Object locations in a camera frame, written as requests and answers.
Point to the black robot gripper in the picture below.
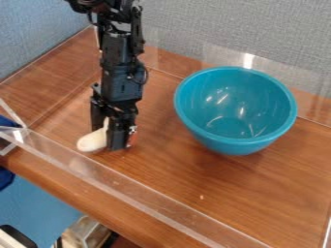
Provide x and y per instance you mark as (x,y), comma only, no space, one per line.
(113,98)

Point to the plush brown white mushroom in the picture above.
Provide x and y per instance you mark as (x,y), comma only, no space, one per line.
(95,140)

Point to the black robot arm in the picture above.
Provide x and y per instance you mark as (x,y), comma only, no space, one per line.
(117,19)

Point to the blue plastic bowl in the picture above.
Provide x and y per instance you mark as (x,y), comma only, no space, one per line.
(236,109)

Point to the clear acrylic front barrier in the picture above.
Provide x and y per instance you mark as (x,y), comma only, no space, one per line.
(148,217)

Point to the clear acrylic barrier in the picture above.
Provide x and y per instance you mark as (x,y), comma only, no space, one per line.
(148,217)
(309,86)

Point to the blue cloth object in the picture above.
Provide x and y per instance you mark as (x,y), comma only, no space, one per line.
(6,176)

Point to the grey metal box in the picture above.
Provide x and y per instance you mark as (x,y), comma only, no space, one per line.
(84,234)

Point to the black white device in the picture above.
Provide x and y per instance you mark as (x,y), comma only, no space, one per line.
(13,239)

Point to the clear acrylic back barrier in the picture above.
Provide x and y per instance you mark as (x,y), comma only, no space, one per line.
(309,86)

